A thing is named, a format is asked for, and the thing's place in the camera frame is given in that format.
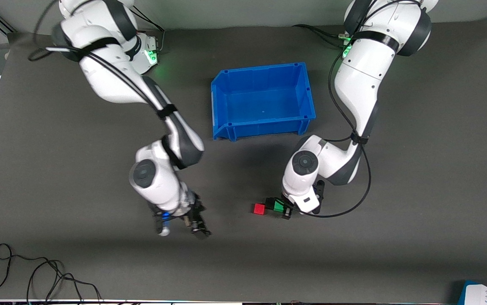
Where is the blue plastic bin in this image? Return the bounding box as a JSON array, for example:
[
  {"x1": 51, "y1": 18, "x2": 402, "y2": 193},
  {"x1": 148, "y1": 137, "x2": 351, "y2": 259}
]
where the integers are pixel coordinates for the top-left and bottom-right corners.
[{"x1": 210, "y1": 62, "x2": 316, "y2": 141}]

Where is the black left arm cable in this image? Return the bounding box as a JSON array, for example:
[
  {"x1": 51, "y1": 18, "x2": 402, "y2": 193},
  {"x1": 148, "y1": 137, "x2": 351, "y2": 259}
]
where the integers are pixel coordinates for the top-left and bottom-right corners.
[{"x1": 295, "y1": 0, "x2": 423, "y2": 219}]

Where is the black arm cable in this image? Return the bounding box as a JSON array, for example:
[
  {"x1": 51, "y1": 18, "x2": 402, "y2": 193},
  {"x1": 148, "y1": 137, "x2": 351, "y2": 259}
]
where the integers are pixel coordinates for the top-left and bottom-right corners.
[
  {"x1": 295, "y1": 0, "x2": 423, "y2": 219},
  {"x1": 29, "y1": 0, "x2": 179, "y2": 123}
]

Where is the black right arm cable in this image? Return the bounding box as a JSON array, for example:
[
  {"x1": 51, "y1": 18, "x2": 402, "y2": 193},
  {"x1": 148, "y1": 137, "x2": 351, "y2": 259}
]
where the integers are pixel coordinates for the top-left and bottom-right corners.
[{"x1": 29, "y1": 0, "x2": 179, "y2": 123}]

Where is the black left base cable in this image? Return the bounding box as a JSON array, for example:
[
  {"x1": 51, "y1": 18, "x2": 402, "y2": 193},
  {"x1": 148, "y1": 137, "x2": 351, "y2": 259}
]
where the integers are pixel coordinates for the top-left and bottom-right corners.
[{"x1": 291, "y1": 24, "x2": 348, "y2": 48}]

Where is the black base cable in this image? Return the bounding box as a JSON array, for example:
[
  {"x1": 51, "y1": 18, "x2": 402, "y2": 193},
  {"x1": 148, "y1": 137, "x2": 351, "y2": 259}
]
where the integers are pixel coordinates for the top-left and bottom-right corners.
[
  {"x1": 131, "y1": 5, "x2": 166, "y2": 53},
  {"x1": 291, "y1": 24, "x2": 348, "y2": 48}
]

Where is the black right base cable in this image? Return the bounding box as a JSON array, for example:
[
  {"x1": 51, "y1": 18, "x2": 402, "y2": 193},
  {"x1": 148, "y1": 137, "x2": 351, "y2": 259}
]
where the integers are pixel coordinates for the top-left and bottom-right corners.
[{"x1": 131, "y1": 5, "x2": 166, "y2": 53}]

